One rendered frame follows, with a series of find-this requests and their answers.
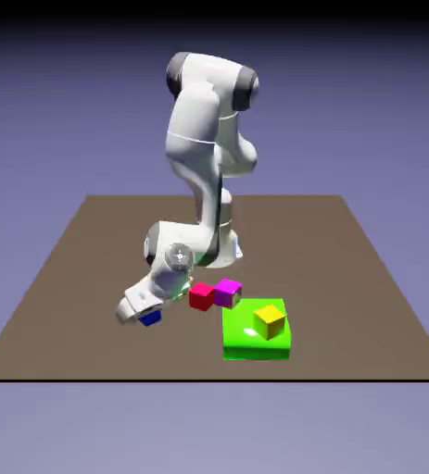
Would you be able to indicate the small red cube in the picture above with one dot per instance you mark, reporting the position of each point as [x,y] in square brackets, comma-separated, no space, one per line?
[200,295]

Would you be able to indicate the small blue cube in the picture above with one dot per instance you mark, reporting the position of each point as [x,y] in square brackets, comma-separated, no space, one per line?
[150,318]

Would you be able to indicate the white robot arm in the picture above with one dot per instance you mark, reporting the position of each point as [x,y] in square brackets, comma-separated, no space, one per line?
[191,122]

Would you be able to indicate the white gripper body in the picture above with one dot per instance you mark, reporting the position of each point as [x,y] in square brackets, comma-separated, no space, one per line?
[137,300]

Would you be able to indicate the large green box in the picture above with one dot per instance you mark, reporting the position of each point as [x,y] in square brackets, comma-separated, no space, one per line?
[243,333]

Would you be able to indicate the small yellow cube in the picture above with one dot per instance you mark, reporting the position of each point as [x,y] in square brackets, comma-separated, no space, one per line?
[269,320]

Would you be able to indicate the small magenta cube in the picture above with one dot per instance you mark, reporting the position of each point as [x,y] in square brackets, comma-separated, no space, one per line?
[226,292]

